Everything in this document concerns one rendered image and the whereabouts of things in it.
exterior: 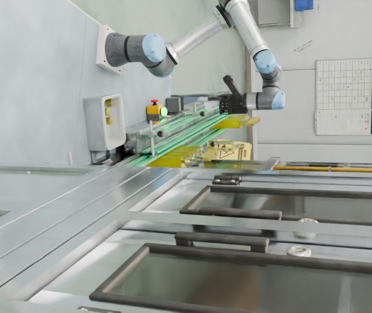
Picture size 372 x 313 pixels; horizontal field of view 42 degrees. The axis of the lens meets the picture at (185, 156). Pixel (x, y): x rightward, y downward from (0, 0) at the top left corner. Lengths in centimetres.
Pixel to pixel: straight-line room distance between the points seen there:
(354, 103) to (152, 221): 721
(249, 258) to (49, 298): 29
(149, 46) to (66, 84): 39
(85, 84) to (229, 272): 149
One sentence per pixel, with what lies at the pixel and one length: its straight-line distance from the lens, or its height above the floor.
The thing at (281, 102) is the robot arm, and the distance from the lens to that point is 200.
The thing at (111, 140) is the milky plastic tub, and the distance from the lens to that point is 219.
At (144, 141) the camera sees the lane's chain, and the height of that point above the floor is 88.
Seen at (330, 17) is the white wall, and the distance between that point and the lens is 793.
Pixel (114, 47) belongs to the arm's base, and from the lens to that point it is 215.
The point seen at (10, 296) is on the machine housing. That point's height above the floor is 143.
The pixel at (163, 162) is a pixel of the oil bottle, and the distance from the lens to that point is 222.
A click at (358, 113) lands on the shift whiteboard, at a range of 798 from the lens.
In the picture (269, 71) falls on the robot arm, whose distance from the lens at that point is 193.
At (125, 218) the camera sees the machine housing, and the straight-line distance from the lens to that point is 87.
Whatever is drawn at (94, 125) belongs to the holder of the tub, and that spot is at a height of 79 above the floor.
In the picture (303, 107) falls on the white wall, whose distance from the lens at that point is 803.
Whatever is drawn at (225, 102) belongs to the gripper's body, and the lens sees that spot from 206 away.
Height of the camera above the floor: 184
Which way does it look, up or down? 20 degrees down
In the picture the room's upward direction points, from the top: 91 degrees clockwise
